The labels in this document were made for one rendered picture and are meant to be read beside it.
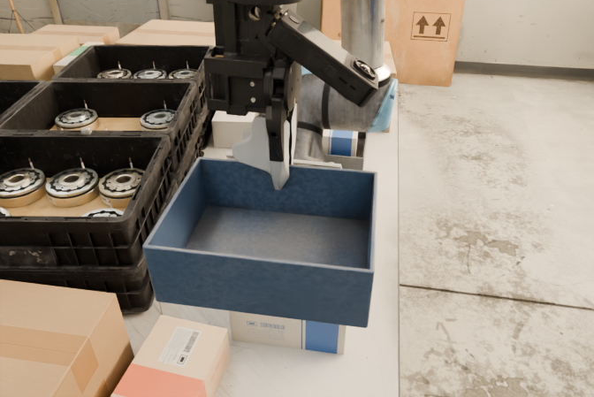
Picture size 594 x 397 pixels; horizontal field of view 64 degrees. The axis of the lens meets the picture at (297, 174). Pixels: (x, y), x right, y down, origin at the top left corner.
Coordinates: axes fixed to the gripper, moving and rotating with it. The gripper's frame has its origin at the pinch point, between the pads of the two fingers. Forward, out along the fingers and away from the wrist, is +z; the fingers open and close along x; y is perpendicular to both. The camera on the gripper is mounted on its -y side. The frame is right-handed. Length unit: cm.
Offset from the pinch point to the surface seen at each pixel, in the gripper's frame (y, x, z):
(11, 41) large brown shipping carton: 120, -99, 15
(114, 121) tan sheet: 61, -63, 25
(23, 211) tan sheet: 59, -23, 28
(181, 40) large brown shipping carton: 62, -112, 14
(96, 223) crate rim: 33.6, -11.0, 18.7
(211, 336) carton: 13.3, -5.9, 34.3
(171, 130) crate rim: 35, -43, 16
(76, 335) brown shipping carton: 28.9, 4.4, 26.6
